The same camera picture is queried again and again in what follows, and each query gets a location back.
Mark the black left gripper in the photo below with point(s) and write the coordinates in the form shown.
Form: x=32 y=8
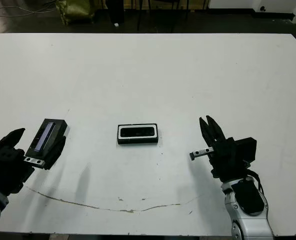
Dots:
x=5 y=167

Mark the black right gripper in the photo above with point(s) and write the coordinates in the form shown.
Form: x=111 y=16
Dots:
x=225 y=160

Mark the black box lid shiny window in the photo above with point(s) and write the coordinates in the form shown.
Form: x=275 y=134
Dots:
x=55 y=132

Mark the black slim camera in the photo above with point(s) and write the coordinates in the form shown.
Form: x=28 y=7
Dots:
x=138 y=132

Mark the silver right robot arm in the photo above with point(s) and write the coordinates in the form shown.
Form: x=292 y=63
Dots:
x=250 y=225

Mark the black box with white insert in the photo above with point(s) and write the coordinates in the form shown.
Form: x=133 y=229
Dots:
x=138 y=141

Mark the green sack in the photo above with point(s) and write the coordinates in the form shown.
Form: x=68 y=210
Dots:
x=78 y=11

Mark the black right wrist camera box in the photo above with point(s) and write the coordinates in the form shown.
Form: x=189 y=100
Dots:
x=246 y=150

